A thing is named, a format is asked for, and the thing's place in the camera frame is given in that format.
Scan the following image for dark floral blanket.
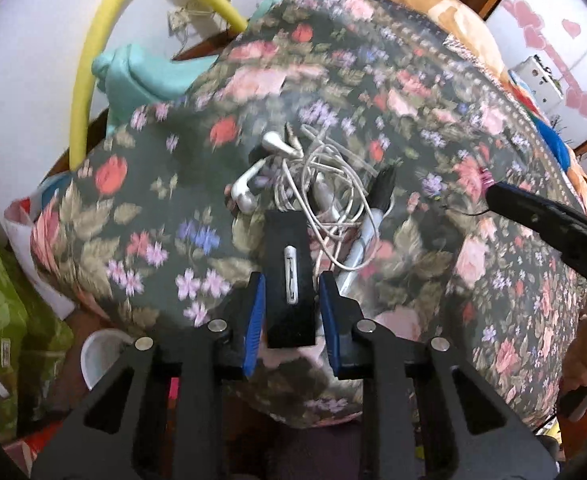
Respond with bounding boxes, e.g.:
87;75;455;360
28;0;587;429

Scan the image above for silver trimmer pen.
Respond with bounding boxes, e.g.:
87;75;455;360
341;161;399;288

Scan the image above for black rectangular device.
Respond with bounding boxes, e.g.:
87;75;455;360
263;209;319;349

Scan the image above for white tangled earphones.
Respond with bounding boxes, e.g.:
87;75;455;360
230;122;380;273

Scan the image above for person's right hand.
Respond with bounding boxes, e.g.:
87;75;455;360
561;295;587;401

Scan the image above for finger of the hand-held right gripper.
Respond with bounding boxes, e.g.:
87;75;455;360
486;181;587;257

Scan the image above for white wall socket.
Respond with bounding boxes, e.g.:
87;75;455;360
166;7;192;36

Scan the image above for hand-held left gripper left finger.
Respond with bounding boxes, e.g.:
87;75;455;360
30;272;269;480

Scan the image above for white wardrobe with heart stickers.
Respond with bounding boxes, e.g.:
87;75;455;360
483;0;587;147

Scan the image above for red patterned cloth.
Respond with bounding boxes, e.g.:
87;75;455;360
0;432;67;467

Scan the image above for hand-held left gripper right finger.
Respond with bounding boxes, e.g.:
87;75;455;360
318;270;559;480

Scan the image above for orange colourful blanket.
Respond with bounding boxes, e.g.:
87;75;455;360
363;0;587;211

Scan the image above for white plastic bag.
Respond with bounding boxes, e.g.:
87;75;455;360
3;180;80;322

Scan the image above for yellow foam tube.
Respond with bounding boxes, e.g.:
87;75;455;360
69;0;249;171

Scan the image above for teal cloth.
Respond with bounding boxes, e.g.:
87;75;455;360
92;0;294;136

